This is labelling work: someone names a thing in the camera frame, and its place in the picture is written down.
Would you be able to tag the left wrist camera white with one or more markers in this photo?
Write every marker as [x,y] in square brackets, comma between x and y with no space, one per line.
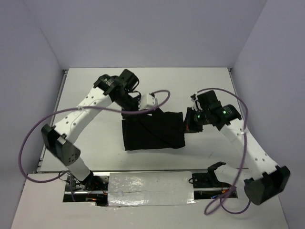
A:
[147,101]

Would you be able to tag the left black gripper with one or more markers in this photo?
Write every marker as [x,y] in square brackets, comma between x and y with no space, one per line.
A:
[136,107]

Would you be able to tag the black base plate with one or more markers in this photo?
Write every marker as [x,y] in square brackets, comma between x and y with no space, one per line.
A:
[207,180]
[100,182]

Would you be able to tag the black long sleeve shirt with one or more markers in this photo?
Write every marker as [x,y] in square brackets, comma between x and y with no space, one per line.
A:
[155,130]

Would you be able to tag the glossy white tape sheet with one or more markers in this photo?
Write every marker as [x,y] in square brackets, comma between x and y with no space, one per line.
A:
[150,189]

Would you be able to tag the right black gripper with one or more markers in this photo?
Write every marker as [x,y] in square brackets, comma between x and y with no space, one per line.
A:
[189,126]

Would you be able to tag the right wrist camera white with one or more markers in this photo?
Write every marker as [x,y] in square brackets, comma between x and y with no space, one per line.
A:
[196,105]

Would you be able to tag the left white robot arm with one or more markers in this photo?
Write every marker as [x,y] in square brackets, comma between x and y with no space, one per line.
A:
[60,138]

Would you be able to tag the white front board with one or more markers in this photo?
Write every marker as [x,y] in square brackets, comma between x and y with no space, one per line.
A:
[41,206]

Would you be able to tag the aluminium table edge rail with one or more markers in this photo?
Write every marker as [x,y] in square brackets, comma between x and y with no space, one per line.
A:
[243,114]

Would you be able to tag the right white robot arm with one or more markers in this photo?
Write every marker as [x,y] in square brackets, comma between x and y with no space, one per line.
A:
[259,178]

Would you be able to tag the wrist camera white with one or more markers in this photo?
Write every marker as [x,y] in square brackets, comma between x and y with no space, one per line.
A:
[196,105]
[147,101]

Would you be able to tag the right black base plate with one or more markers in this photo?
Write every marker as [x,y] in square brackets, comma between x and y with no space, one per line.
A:
[207,180]

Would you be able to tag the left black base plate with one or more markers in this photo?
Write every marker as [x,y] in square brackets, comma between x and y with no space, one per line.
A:
[100,182]

